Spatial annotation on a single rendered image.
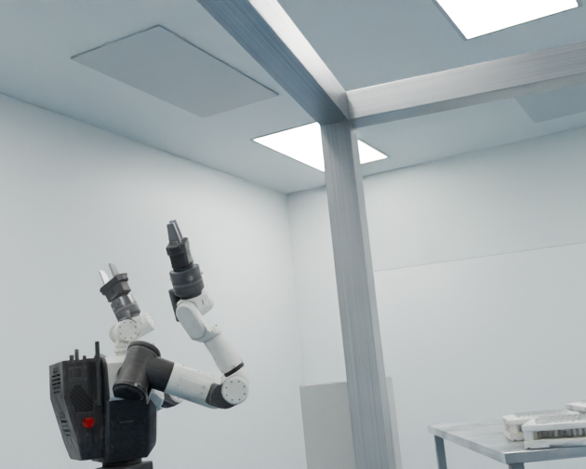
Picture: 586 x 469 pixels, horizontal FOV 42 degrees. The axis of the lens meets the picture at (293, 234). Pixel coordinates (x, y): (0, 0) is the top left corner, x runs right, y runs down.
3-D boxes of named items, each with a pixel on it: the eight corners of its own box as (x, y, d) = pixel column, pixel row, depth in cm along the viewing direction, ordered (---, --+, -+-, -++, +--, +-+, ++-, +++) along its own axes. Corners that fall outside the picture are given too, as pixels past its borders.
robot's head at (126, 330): (118, 348, 231) (116, 319, 233) (109, 351, 240) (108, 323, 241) (139, 347, 234) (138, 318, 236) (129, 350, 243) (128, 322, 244)
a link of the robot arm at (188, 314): (186, 301, 214) (212, 341, 214) (201, 289, 222) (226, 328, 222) (170, 310, 216) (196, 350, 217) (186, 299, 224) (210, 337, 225)
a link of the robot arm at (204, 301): (193, 285, 213) (203, 323, 215) (210, 273, 222) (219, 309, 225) (159, 288, 217) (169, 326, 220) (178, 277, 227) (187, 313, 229)
